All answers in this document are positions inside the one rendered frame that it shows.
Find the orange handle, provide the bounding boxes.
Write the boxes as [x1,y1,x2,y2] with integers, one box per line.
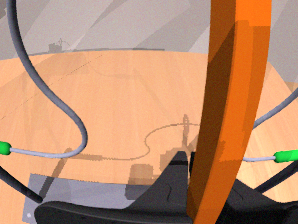
[186,0,271,224]

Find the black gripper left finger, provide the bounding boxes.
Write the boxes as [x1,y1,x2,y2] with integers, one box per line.
[35,151,193,224]

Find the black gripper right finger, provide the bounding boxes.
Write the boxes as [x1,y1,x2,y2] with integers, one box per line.
[216,177,298,224]

